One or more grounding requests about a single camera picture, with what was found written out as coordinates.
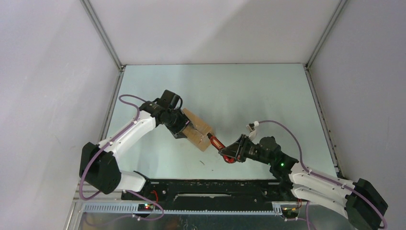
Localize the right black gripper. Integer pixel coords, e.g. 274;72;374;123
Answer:
219;134;272;166

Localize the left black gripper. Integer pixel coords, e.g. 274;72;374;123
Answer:
162;107;195;139

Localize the red black utility knife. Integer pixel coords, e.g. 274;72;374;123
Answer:
207;133;236;164

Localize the brown cardboard express box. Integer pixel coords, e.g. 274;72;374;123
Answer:
182;108;214;152

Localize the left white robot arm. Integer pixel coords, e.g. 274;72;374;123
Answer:
79;90;193;200

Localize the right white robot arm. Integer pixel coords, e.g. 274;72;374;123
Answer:
219;135;388;230

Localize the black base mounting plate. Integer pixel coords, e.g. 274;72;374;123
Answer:
138;178;304;211

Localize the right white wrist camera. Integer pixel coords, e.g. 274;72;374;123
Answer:
246;121;259;140

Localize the grey slotted cable duct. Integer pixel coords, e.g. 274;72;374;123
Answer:
82;202;282;215

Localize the left aluminium frame post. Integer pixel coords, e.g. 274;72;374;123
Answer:
80;0;124;72

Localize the aluminium frame post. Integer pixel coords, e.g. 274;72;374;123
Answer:
80;0;124;72
305;0;350;69

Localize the right aluminium frame post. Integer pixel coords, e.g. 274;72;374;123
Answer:
305;0;350;69

